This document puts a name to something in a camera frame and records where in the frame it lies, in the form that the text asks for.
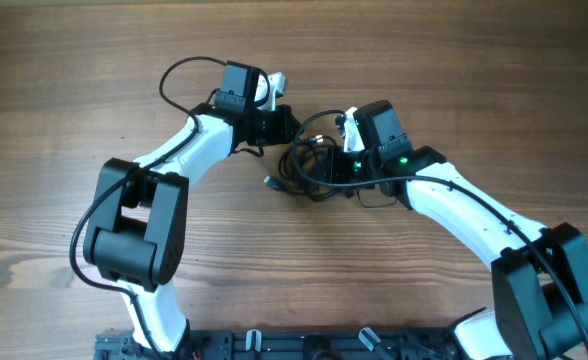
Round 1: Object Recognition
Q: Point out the black usb cable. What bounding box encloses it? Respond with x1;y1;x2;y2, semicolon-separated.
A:
263;132;345;203

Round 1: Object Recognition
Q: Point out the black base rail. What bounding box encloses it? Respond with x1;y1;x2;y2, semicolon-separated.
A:
93;327;540;360

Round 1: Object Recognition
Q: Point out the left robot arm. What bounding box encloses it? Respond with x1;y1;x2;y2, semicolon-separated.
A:
69;61;300;359

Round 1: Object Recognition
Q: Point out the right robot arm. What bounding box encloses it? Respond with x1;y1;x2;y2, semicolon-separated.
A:
331;100;588;359

